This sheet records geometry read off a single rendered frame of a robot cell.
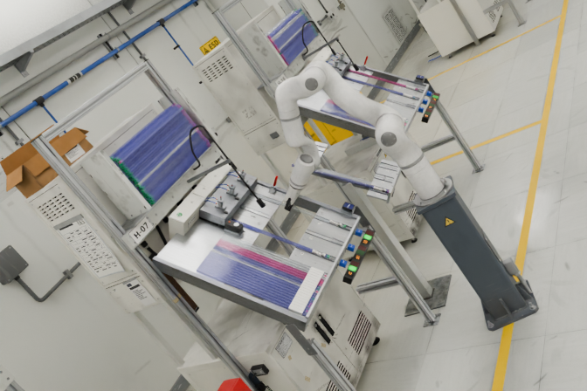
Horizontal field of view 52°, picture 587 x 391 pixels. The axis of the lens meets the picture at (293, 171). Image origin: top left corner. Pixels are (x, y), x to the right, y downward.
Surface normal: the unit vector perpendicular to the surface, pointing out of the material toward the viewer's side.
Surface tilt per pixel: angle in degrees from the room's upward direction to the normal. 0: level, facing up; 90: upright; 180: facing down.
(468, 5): 90
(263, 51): 90
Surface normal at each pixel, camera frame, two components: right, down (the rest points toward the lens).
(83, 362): 0.72, -0.33
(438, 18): -0.40, 0.54
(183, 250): 0.10, -0.77
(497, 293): -0.16, 0.40
